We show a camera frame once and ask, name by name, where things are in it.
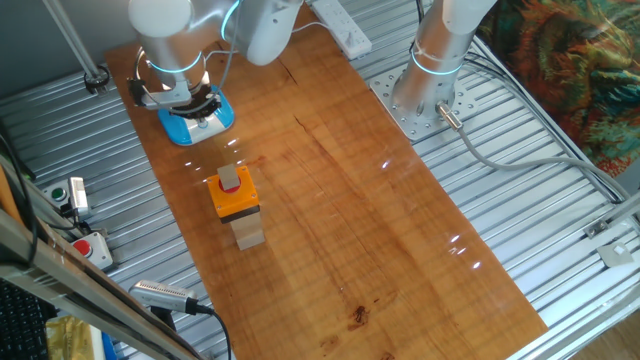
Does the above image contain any silver camera with black stand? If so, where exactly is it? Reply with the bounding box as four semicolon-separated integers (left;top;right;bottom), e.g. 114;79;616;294
128;278;201;332

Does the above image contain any black camera cable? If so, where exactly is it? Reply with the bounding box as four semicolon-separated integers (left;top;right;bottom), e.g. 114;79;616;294
193;303;234;360

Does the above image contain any small wooden block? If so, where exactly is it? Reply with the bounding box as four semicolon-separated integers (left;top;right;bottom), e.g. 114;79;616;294
216;163;242;192

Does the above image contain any orange box with red button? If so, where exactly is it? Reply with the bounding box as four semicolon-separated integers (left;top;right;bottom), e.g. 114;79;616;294
206;164;261;225

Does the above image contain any white power strip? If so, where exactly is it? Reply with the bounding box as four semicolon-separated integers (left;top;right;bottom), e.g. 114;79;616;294
310;0;374;61

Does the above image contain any metal pole with black foot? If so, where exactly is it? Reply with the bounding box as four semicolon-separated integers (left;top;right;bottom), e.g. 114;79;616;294
41;0;111;97

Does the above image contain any grey box with red button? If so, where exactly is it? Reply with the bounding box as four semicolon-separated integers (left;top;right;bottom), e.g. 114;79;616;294
71;231;115;271

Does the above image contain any yellow package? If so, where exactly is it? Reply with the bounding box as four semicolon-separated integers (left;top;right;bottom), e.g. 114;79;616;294
45;314;97;360

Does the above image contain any black keyboard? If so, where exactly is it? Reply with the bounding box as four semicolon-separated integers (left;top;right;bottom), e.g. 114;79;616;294
0;278;59;360

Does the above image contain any tall wooden block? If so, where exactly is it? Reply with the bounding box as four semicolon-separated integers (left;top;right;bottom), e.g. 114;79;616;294
229;212;267;252

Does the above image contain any brown wooden board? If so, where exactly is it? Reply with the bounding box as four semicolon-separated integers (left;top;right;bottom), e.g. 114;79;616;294
104;8;549;360

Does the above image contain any grey cable with metal plug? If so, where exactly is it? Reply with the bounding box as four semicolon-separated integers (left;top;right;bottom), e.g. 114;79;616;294
435;101;632;201

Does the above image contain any grey box with green button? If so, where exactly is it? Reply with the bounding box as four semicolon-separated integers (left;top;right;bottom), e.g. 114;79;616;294
42;182;74;212

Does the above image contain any thick black hanging cable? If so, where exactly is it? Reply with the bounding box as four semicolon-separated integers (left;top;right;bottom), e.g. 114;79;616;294
0;119;40;267

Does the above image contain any colourful painted cloth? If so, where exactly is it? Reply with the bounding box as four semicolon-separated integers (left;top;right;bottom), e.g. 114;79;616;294
477;0;640;179

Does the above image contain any white square plate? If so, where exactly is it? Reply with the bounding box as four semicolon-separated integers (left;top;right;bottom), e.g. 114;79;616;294
595;241;636;269

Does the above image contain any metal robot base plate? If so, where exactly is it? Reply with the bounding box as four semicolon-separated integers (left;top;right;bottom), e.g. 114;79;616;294
369;64;479;143

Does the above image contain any aluminium frame beam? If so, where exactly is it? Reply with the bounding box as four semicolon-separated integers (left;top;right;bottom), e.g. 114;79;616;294
0;209;202;360

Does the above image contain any thin white lamp cable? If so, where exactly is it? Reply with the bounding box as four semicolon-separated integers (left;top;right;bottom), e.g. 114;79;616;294
203;20;327;56

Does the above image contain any green button switch box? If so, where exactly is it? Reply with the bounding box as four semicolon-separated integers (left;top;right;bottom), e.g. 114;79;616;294
67;176;92;219

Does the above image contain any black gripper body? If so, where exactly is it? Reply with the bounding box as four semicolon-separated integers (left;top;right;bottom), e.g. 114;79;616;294
169;84;222;121

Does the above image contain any small metal bracket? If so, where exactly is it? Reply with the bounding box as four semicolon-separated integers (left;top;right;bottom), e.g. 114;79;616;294
583;219;611;240

